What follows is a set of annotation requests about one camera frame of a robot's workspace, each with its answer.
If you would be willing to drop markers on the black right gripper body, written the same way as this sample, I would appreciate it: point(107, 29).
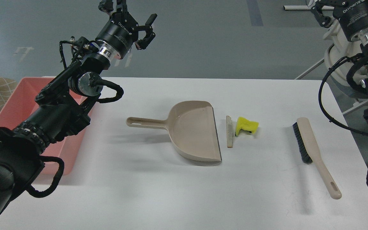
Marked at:
point(352, 17)

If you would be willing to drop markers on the yellow sponge piece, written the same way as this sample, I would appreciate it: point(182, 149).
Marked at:
point(246, 125)

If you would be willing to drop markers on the beige hand brush black bristles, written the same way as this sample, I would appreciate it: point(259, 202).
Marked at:
point(311, 154)

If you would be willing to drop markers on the white office chair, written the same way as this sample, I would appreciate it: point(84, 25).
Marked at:
point(342, 48)

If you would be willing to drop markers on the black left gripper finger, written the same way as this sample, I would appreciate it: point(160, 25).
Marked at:
point(109, 6)
point(143, 43)

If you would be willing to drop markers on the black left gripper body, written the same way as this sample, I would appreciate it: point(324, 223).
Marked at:
point(117, 36)

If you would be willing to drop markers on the beige plastic dustpan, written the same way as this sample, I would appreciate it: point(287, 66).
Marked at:
point(191, 126)

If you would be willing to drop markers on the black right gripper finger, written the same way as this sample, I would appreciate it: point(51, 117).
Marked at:
point(316, 8)

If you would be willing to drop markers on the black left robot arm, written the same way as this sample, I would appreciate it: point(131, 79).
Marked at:
point(65, 102)

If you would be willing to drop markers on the white floor stand bar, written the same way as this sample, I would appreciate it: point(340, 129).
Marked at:
point(295, 7)

